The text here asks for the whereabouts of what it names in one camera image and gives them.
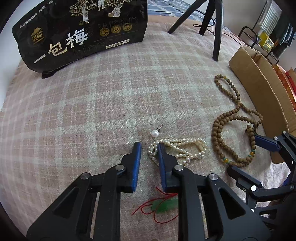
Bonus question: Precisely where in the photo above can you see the brown wooden bead necklace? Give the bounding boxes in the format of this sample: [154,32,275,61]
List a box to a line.
[212,74,265,168]

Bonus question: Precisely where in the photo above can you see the green jade red cord pendant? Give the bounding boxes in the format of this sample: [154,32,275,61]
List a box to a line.
[132,187,179,225]

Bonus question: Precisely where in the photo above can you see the white pearl necklace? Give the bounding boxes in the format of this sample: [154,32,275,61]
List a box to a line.
[147,138,208,167]

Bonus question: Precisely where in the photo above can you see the pearl earring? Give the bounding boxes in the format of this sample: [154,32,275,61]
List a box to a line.
[151,125,163,138]

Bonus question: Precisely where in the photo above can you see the brown cardboard box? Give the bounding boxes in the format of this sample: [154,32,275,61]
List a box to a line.
[228,45,296,164]

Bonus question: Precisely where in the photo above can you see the orange covered table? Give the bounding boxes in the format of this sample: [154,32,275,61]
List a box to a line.
[273,64,296,110]

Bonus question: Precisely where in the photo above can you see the stacked boxes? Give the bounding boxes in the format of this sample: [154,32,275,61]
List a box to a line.
[285,68,296,93]

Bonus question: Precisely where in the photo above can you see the pink plaid blanket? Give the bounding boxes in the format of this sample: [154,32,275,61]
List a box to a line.
[1,16,288,240]

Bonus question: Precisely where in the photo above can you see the yellow box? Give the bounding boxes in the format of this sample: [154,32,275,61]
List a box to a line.
[259,32,274,53]

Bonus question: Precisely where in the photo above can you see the dark hanging clothes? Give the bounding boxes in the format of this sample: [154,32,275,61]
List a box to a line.
[269,21,295,59]

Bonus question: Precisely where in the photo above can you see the black clothes rack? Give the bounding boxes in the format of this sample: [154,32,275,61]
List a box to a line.
[238,1,280,64]

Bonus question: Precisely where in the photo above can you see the striped hanging cloth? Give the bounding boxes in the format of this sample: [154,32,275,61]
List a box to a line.
[260,1,282,35]

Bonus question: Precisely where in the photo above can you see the black tripod stand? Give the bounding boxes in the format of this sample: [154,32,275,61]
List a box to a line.
[168,0,224,62]

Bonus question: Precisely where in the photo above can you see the blue patterned bed sheet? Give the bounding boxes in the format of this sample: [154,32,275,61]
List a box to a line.
[147,0,191,17]

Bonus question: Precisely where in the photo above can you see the black snack bag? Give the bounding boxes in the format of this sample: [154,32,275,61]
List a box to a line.
[12,0,147,78]

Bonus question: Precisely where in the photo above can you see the black power cable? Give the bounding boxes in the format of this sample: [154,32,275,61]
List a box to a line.
[203,18,241,42]

